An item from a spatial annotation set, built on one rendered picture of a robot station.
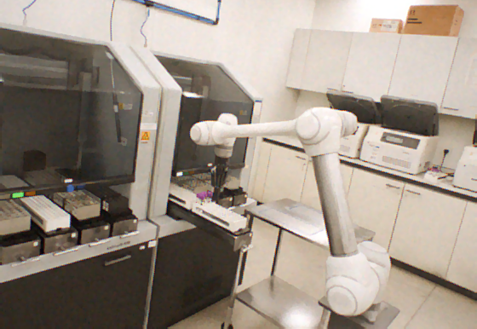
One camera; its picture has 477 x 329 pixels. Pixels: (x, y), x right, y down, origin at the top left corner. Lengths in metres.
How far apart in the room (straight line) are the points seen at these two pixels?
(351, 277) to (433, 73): 2.96
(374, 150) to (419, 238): 0.90
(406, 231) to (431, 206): 0.33
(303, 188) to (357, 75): 1.36
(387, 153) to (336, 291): 2.62
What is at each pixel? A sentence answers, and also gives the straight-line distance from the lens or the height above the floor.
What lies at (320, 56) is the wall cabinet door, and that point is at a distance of 4.58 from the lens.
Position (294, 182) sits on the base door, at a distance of 4.38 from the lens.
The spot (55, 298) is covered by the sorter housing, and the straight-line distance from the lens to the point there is 1.88.
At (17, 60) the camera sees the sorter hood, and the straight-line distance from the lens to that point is 1.72.
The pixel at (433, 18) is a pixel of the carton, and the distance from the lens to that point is 4.27.
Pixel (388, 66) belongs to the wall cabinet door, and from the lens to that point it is 4.25.
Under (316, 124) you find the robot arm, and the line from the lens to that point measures 1.36.
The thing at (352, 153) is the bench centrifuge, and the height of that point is 0.95.
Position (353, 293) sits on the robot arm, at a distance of 1.43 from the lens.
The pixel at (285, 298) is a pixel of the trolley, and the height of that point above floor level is 0.28.
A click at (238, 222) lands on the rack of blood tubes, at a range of 1.88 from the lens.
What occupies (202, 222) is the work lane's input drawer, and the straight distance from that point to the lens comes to 1.98.
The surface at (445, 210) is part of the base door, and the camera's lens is 3.85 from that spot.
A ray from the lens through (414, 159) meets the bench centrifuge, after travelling 3.86.
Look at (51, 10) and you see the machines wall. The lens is 2.85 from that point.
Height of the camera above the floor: 1.56
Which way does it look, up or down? 11 degrees down
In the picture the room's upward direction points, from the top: 9 degrees clockwise
